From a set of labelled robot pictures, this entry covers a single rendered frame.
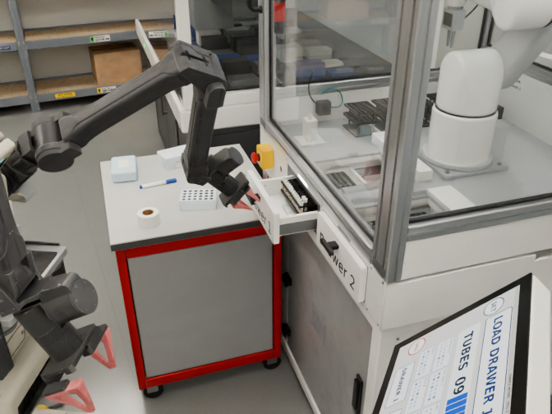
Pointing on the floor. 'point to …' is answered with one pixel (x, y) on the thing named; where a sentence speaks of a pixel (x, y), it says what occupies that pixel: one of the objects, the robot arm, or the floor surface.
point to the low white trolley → (192, 278)
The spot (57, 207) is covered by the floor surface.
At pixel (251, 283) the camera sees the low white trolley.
